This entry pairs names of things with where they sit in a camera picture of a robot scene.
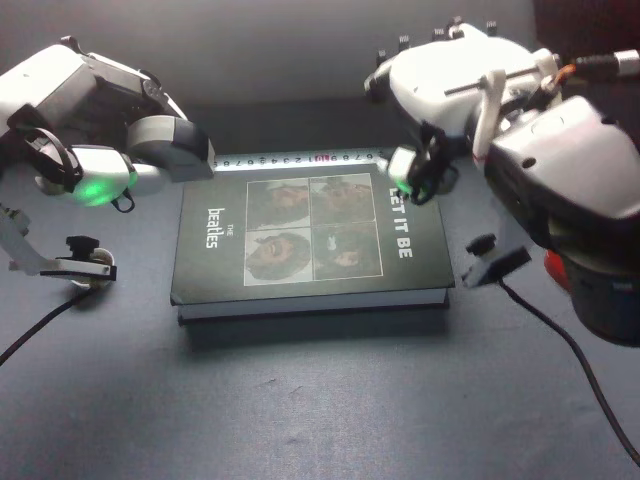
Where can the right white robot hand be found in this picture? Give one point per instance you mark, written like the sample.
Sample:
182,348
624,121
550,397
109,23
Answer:
440,75

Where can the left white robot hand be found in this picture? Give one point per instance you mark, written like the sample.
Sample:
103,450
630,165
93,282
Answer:
40,80

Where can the grey tape measure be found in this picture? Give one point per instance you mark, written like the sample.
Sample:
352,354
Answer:
170,145

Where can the black Beatles book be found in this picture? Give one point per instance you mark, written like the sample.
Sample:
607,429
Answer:
215,280

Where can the small bowl of green soup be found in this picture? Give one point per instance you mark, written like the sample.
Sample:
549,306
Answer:
106,256

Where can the red heart block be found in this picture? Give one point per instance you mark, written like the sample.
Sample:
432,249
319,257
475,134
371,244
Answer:
556,272

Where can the grey table cloth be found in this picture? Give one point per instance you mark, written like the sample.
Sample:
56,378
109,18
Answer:
300,410

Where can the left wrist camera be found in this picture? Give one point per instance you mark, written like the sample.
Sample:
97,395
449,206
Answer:
75,267

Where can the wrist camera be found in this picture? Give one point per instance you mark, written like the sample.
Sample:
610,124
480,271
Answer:
500,265
75,267

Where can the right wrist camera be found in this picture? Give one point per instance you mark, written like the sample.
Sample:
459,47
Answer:
500,265

